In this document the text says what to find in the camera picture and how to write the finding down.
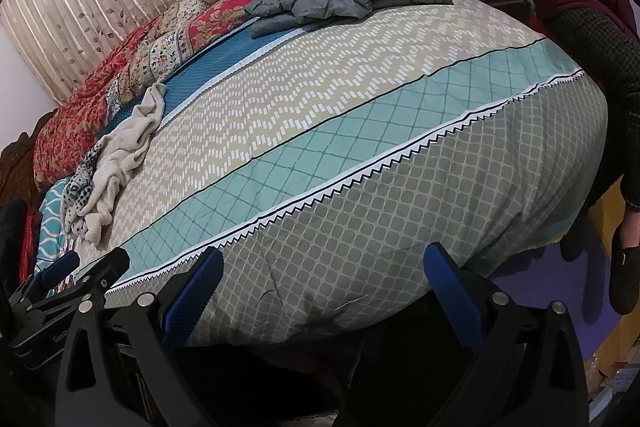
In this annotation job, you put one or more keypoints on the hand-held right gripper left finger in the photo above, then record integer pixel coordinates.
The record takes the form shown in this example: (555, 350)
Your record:
(195, 287)

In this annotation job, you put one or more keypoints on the red floral quilt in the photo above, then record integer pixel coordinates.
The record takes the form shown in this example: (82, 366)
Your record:
(75, 107)

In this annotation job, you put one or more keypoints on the dark cloth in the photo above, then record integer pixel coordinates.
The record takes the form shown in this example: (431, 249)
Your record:
(12, 237)

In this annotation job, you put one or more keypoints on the cream fleece garment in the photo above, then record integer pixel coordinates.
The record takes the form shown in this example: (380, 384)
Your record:
(125, 147)

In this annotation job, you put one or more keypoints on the black white spotted cloth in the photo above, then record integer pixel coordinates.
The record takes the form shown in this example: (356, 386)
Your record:
(80, 192)

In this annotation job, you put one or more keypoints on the patterned beige teal bed sheet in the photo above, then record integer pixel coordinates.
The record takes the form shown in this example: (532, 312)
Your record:
(350, 157)

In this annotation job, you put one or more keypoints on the wooden headboard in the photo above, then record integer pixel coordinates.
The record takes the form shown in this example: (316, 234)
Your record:
(20, 157)

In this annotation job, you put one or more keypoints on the teal wave pattern pillow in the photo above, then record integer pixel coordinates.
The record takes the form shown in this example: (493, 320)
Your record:
(52, 212)

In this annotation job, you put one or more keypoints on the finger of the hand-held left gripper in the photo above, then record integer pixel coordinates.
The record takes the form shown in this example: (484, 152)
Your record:
(60, 267)
(107, 269)

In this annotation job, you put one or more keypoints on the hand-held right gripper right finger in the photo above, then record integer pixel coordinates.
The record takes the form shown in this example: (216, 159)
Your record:
(455, 287)

